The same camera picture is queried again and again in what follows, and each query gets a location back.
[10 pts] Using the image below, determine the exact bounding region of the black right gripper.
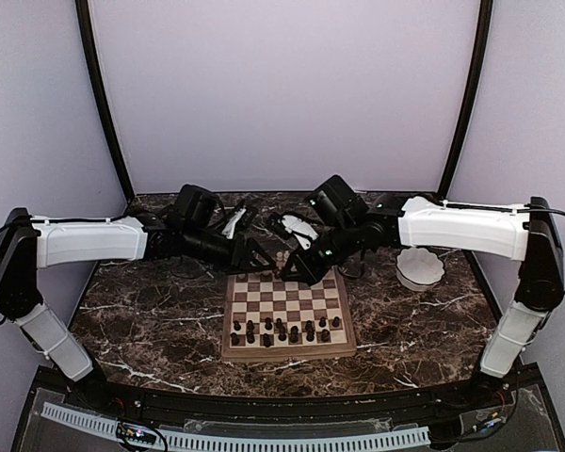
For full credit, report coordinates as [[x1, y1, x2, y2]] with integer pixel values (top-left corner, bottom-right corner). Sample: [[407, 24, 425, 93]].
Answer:
[[280, 218, 360, 286]]

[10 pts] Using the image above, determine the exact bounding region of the black corner post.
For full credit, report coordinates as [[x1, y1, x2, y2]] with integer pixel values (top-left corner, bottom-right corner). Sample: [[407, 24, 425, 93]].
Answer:
[[74, 0, 136, 202], [437, 0, 493, 198]]

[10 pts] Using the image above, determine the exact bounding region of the white scalloped bowl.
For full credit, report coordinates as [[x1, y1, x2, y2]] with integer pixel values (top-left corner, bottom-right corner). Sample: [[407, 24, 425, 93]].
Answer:
[[395, 248, 445, 292]]

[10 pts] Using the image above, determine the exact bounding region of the left black corner post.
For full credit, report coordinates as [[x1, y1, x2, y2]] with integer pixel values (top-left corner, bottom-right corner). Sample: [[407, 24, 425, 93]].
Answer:
[[74, 0, 136, 202]]

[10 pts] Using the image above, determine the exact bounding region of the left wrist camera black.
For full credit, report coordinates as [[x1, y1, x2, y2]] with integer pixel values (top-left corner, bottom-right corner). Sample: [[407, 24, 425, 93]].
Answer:
[[172, 184, 218, 228]]

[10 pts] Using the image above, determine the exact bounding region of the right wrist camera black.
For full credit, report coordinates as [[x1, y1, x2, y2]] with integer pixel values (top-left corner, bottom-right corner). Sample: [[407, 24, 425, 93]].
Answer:
[[305, 174, 368, 228]]

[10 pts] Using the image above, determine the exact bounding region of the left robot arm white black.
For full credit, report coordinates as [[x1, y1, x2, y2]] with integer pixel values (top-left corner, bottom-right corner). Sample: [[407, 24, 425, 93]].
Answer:
[[0, 208, 275, 411]]

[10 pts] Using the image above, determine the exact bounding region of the white slotted cable duct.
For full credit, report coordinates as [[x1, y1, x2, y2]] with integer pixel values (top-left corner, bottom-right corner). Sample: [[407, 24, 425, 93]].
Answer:
[[40, 402, 431, 451]]

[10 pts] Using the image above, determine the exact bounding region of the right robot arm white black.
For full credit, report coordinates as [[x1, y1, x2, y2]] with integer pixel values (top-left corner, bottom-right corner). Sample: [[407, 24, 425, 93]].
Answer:
[[281, 193, 565, 409]]

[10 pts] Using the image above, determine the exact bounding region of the black front rail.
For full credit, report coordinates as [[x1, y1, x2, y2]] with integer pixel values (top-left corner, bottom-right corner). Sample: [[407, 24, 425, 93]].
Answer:
[[137, 390, 441, 423]]

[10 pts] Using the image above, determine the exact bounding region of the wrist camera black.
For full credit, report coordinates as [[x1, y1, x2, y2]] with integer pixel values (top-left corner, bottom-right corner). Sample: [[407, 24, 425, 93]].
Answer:
[[172, 184, 218, 228], [305, 174, 368, 228]]

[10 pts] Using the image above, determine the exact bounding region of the dark tall piece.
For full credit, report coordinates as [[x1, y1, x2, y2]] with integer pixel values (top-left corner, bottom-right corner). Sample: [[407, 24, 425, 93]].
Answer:
[[262, 333, 272, 347], [306, 327, 315, 342], [289, 326, 299, 344]]

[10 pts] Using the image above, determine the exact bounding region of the wooden chess board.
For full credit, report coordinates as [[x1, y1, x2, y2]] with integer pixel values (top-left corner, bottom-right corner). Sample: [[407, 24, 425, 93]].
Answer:
[[221, 269, 357, 363]]

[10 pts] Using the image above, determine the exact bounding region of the right black corner post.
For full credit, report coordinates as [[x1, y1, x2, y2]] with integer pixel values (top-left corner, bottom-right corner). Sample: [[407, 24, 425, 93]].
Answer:
[[437, 0, 493, 198]]

